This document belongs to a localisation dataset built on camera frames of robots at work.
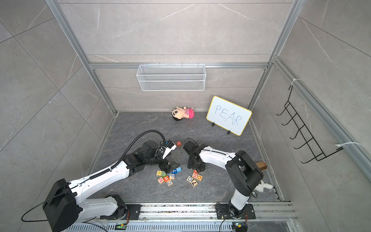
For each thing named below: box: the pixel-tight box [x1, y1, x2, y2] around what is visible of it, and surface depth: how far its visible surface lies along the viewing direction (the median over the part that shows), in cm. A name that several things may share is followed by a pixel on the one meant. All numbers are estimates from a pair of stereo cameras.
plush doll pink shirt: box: [171, 106, 195, 121], surface depth 113 cm
